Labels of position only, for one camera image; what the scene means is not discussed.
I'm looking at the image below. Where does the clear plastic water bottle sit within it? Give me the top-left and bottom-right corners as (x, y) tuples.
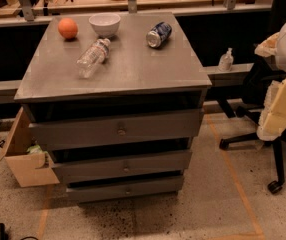
(76, 38), (111, 79)

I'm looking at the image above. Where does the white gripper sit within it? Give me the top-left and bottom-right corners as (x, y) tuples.
(254, 23), (286, 141)

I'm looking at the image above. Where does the grey drawer cabinet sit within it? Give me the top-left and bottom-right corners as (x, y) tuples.
(15, 13), (211, 203)

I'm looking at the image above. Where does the white ceramic bowl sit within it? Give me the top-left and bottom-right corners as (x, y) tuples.
(89, 13), (121, 38)

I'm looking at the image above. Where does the blue soda can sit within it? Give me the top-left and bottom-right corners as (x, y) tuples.
(146, 22), (172, 48)

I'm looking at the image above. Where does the black office chair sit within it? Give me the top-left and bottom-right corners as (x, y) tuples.
(218, 0), (286, 195)

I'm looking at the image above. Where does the hand sanitizer pump bottle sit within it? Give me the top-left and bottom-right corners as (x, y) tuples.
(218, 48), (234, 71)

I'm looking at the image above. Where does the black object on floor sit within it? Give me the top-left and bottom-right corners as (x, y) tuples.
(0, 223), (7, 240)

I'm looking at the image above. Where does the orange fruit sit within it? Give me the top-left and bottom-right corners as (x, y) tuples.
(58, 18), (78, 39)

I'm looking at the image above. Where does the cardboard box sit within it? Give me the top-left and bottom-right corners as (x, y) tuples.
(1, 109), (59, 187)

